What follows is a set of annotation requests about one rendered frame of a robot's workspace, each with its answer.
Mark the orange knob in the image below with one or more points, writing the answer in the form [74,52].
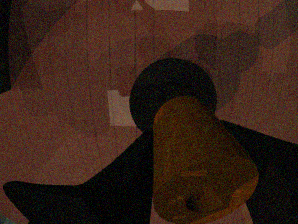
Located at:
[200,172]

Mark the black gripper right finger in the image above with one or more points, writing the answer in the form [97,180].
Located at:
[275,198]

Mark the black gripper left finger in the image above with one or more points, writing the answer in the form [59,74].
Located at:
[121,193]

